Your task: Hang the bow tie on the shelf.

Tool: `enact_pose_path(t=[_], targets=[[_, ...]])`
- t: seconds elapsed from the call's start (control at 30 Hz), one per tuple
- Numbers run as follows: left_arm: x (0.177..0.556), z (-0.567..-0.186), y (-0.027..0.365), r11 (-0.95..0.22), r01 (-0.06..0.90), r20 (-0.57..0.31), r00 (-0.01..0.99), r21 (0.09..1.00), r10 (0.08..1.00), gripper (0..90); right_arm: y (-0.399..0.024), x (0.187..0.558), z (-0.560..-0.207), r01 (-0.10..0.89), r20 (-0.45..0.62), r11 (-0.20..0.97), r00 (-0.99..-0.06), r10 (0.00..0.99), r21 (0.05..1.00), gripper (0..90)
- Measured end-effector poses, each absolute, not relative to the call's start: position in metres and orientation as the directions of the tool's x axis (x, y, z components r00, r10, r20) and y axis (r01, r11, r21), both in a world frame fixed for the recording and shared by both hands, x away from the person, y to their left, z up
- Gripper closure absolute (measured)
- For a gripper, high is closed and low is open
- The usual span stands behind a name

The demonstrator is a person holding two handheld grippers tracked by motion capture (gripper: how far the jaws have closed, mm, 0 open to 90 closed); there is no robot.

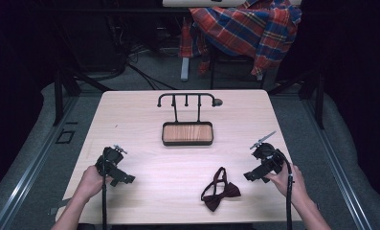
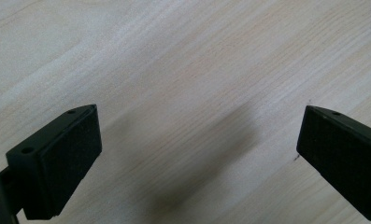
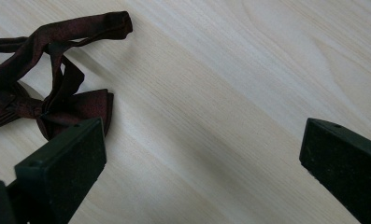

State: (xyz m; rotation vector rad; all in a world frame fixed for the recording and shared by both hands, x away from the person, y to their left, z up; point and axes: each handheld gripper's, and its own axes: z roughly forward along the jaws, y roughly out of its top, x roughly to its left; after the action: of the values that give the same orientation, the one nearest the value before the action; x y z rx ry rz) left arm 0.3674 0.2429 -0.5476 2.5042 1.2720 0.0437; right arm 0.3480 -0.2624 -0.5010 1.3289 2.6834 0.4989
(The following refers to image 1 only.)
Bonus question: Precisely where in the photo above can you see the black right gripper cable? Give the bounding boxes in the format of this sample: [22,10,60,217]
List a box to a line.
[272,149,295,230]

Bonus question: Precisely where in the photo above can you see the black metal stand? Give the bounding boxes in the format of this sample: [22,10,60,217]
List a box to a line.
[52,61,113,127]
[267,65,326,130]

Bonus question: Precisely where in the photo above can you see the white table leg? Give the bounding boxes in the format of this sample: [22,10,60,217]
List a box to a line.
[180,57,190,82]

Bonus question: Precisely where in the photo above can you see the dark red bow tie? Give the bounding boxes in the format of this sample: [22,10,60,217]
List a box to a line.
[200,166,242,213]

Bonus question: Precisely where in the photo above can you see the black floor cables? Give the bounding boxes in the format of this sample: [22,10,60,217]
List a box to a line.
[114,12,179,91]

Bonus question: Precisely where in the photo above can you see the black chair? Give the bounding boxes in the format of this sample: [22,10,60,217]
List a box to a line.
[208,44,266,91]

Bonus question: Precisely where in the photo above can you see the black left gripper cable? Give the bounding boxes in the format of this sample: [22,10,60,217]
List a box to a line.
[101,147,109,230]

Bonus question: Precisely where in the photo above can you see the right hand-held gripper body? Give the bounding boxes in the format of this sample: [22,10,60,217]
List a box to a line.
[249,130,289,176]

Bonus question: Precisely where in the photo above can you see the black hook rack wooden tray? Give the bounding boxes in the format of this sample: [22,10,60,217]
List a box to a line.
[156,92,218,148]

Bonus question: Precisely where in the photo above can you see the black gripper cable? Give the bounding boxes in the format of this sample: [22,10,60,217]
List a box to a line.
[101,147,109,230]
[272,149,295,230]

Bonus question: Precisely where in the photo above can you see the red blue plaid shirt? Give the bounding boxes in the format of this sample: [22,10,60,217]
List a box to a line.
[177,0,303,78]

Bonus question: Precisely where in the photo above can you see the grey tape strip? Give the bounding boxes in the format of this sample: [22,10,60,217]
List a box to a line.
[47,198,71,217]

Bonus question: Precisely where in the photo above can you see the person's left hand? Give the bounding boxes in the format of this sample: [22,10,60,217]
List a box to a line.
[78,164,114,203]

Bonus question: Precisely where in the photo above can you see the aluminium floor rail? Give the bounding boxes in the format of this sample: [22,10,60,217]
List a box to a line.
[0,95,80,230]
[301,95,374,230]

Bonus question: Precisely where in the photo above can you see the person's right hand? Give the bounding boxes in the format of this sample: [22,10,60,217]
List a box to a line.
[264,162,307,206]

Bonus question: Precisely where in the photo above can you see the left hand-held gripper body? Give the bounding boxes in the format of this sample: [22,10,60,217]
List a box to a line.
[95,144,128,178]

